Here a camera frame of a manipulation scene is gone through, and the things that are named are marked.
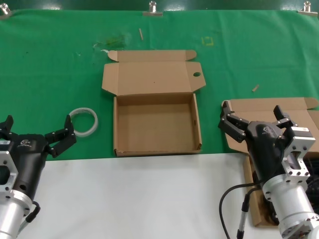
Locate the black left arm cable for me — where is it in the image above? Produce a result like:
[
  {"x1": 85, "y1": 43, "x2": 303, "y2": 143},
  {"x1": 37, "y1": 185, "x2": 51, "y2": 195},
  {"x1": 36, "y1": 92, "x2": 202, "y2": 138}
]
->
[{"x1": 19, "y1": 200, "x2": 41, "y2": 234}]

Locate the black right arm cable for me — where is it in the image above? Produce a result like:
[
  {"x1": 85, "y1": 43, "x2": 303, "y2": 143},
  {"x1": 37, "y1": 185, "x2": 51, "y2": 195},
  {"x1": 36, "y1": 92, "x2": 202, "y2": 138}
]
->
[{"x1": 219, "y1": 182, "x2": 264, "y2": 239}]

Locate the clear film patch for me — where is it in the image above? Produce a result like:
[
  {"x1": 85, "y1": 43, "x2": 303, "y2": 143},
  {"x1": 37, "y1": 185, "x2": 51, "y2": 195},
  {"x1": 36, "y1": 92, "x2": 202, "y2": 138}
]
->
[{"x1": 92, "y1": 32, "x2": 132, "y2": 53}]

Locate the cable with silver plug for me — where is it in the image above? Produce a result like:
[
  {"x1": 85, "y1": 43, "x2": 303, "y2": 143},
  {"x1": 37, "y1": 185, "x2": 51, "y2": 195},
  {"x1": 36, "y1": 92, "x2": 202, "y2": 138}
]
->
[{"x1": 236, "y1": 187, "x2": 264, "y2": 239}]

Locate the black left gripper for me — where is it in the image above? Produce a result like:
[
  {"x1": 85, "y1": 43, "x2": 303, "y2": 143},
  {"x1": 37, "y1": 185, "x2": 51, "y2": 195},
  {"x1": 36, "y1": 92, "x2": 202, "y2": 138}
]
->
[{"x1": 0, "y1": 114, "x2": 77, "y2": 200}]

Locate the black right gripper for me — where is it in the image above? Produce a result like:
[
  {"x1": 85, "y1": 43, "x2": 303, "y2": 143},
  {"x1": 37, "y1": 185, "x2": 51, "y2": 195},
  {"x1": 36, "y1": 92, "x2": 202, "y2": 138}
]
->
[{"x1": 218, "y1": 101, "x2": 299, "y2": 181}]

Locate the open brown cardboard box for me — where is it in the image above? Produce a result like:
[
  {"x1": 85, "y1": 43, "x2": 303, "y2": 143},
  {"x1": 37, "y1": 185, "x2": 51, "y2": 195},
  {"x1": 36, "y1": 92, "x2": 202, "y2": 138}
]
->
[{"x1": 221, "y1": 97, "x2": 319, "y2": 227}]

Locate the pile of black cable bundles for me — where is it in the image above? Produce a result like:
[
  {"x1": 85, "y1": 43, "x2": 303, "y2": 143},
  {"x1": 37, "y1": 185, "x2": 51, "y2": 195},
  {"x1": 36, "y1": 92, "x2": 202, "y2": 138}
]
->
[{"x1": 251, "y1": 151, "x2": 319, "y2": 222}]

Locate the green cloth table mat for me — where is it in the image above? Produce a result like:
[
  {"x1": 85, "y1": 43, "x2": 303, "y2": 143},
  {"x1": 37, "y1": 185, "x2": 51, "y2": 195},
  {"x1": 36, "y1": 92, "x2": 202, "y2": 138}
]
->
[{"x1": 0, "y1": 9, "x2": 319, "y2": 162}]

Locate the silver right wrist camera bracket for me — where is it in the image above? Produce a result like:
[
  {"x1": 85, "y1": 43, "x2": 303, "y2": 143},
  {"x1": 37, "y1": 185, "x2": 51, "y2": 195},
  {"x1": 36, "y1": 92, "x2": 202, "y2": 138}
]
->
[{"x1": 281, "y1": 126, "x2": 316, "y2": 179}]

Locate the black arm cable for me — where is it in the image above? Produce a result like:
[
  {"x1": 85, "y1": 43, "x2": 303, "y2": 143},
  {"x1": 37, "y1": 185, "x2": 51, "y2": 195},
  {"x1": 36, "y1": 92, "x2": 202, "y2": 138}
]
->
[
  {"x1": 19, "y1": 200, "x2": 41, "y2": 234},
  {"x1": 219, "y1": 182, "x2": 264, "y2": 239}
]

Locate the cardboard box with holed flap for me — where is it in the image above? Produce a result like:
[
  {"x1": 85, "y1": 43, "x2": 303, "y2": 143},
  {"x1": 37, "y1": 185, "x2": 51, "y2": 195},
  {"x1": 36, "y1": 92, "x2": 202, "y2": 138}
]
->
[{"x1": 101, "y1": 49, "x2": 206, "y2": 157}]

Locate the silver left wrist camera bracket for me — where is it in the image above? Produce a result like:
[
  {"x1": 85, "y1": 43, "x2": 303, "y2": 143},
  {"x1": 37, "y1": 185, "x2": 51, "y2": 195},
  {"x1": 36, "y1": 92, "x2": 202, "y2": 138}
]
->
[{"x1": 0, "y1": 149, "x2": 19, "y2": 195}]

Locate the clear adhesive tape roll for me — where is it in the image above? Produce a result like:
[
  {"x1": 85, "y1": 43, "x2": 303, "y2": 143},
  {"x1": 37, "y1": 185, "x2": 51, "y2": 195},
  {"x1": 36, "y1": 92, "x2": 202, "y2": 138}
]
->
[{"x1": 68, "y1": 107, "x2": 99, "y2": 138}]

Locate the metal binder clip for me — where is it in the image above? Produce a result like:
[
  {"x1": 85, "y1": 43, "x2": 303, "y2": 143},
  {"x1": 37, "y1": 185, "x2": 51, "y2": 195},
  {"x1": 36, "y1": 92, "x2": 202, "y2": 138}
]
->
[
  {"x1": 0, "y1": 4, "x2": 12, "y2": 20},
  {"x1": 297, "y1": 1, "x2": 319, "y2": 16},
  {"x1": 143, "y1": 0, "x2": 163, "y2": 17}
]

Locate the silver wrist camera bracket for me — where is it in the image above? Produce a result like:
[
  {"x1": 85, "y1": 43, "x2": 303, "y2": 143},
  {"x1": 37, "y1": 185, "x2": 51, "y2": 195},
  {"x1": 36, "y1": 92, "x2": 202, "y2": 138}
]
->
[
  {"x1": 0, "y1": 149, "x2": 19, "y2": 195},
  {"x1": 281, "y1": 126, "x2": 316, "y2": 179}
]

